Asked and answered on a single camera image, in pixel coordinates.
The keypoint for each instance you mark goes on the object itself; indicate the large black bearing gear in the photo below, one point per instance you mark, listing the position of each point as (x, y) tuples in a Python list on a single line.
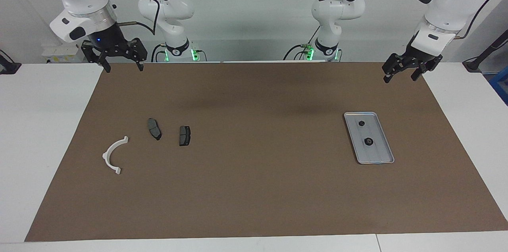
[(368, 142)]

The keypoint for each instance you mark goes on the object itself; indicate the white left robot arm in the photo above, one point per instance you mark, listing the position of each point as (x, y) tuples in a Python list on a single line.
[(448, 2)]

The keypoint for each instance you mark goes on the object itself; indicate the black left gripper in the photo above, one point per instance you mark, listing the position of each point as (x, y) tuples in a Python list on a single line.
[(420, 60)]

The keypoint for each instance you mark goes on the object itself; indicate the black table clamp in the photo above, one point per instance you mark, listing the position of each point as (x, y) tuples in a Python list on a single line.
[(8, 65)]

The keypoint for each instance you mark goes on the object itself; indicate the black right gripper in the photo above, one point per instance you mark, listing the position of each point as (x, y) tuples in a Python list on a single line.
[(107, 39)]

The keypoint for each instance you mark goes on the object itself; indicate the brown table mat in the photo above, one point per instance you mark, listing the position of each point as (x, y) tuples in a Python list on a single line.
[(254, 188)]

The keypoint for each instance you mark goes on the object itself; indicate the blue crate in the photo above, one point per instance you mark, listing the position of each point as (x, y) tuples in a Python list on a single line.
[(501, 85)]

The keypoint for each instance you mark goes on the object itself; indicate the dark grey brake pad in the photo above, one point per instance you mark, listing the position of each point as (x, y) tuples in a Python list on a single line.
[(185, 135), (154, 129)]

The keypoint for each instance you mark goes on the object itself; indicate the white curved plastic bracket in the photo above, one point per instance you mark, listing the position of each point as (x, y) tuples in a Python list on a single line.
[(108, 159)]

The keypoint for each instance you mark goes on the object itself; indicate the black stand mount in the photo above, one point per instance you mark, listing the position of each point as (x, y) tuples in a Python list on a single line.
[(476, 61)]

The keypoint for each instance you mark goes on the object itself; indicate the silver metal tray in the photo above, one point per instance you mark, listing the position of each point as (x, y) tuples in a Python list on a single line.
[(377, 154)]

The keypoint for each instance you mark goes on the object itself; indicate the white wall power box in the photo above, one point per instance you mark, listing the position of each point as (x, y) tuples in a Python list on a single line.
[(59, 51)]

